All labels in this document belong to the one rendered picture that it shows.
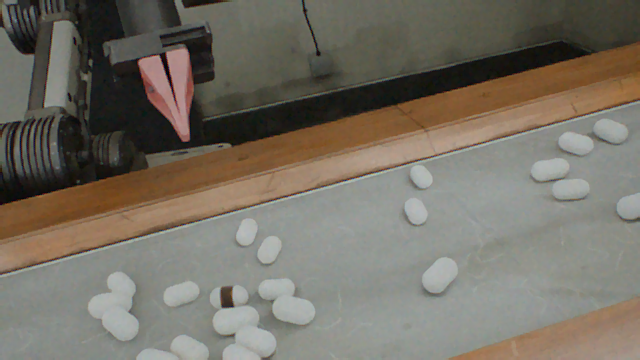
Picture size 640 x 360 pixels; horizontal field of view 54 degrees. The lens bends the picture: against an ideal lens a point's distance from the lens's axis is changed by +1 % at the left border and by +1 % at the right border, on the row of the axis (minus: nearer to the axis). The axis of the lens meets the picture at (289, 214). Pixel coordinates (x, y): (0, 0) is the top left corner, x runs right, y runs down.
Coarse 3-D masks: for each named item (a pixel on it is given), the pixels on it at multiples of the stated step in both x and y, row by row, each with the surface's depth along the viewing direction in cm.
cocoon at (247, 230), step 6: (246, 222) 61; (252, 222) 61; (240, 228) 60; (246, 228) 60; (252, 228) 60; (240, 234) 60; (246, 234) 60; (252, 234) 60; (240, 240) 60; (246, 240) 60; (252, 240) 60
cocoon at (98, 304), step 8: (96, 296) 54; (104, 296) 53; (112, 296) 53; (120, 296) 53; (128, 296) 54; (96, 304) 53; (104, 304) 53; (112, 304) 53; (120, 304) 53; (128, 304) 54; (96, 312) 53
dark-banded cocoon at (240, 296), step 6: (216, 288) 52; (234, 288) 52; (240, 288) 52; (210, 294) 53; (216, 294) 52; (234, 294) 52; (240, 294) 52; (246, 294) 52; (210, 300) 53; (216, 300) 52; (234, 300) 52; (240, 300) 52; (246, 300) 52; (216, 306) 52; (240, 306) 52
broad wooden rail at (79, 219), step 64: (576, 64) 81; (320, 128) 76; (384, 128) 73; (448, 128) 72; (512, 128) 72; (64, 192) 71; (128, 192) 69; (192, 192) 67; (256, 192) 67; (0, 256) 63; (64, 256) 64
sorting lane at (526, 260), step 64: (576, 128) 71; (320, 192) 68; (384, 192) 66; (448, 192) 64; (512, 192) 62; (128, 256) 62; (192, 256) 61; (256, 256) 59; (320, 256) 57; (384, 256) 56; (448, 256) 55; (512, 256) 53; (576, 256) 52; (0, 320) 56; (64, 320) 55; (192, 320) 52; (320, 320) 50; (384, 320) 49; (448, 320) 48; (512, 320) 47
